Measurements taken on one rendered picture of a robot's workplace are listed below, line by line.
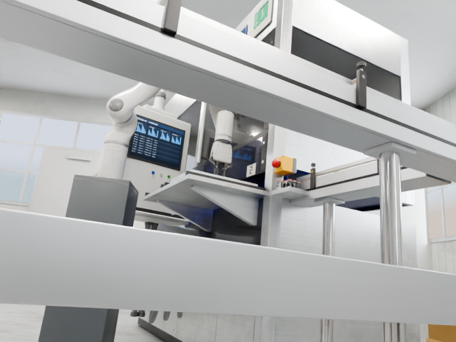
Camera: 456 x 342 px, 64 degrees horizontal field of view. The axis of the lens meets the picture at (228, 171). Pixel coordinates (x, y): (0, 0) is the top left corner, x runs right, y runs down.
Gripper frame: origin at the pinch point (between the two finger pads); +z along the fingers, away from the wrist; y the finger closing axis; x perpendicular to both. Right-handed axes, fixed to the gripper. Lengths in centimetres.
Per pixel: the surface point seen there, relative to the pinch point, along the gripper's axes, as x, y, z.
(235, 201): 8.0, -5.7, 14.2
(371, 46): 18, -84, -95
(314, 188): 35.0, -29.2, 7.8
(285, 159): 27.1, -18.8, -5.1
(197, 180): 16.6, 17.3, 10.1
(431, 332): -66, -250, 77
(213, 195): 8.1, 5.6, 13.1
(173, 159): -85, -3, -28
